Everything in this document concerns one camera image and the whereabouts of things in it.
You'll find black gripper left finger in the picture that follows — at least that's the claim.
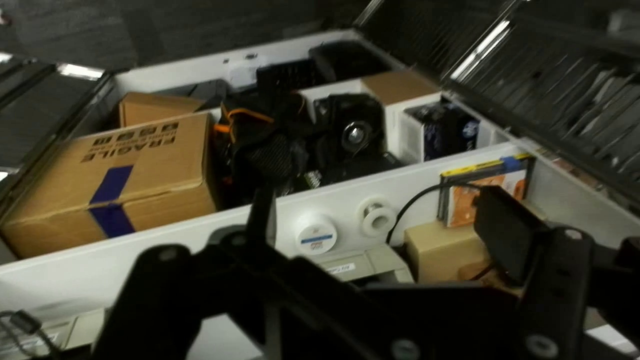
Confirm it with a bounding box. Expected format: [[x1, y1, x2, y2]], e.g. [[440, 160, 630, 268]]
[[91, 243, 202, 360]]

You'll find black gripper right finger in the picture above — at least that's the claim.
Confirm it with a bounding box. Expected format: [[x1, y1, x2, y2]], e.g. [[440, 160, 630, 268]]
[[517, 227, 596, 360]]

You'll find beige storage drawer bin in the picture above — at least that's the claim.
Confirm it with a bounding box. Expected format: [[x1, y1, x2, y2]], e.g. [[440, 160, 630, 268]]
[[312, 248, 418, 288]]

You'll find white storage bin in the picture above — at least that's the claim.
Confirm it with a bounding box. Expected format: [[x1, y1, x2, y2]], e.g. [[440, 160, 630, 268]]
[[384, 90, 498, 164]]

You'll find grey metal shelf cabinet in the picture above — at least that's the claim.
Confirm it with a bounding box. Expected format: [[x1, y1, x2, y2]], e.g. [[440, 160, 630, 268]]
[[0, 26, 640, 360]]

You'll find beige bin with black supply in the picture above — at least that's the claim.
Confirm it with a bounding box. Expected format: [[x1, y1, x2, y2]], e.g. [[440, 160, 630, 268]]
[[0, 307, 96, 360]]

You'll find large fragile cardboard box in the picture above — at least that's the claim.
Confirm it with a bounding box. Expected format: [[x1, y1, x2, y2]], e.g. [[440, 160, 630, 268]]
[[0, 108, 224, 261]]

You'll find small tan cardboard box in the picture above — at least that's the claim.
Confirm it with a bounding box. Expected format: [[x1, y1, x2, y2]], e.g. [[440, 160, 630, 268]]
[[403, 219, 498, 287]]

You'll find white disc with blue label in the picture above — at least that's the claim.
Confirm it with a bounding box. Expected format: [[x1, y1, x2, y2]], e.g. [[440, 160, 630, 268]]
[[292, 210, 339, 256]]

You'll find plain brown cardboard box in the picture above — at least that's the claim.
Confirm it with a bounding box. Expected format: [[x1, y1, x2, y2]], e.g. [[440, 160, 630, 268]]
[[357, 69, 442, 108], [118, 90, 208, 129]]

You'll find small white tape roll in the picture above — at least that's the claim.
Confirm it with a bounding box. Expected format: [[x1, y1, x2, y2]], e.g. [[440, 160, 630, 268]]
[[356, 195, 399, 237]]

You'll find black device with metal centre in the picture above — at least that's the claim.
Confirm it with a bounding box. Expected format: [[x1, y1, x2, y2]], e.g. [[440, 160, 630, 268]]
[[310, 93, 401, 182]]

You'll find black plastic case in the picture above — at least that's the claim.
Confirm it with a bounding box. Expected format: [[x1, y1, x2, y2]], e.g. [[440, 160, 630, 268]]
[[307, 42, 391, 84]]

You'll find black bundle with orange wires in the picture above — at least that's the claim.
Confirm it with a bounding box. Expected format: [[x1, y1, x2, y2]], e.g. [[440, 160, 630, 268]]
[[212, 89, 316, 202]]

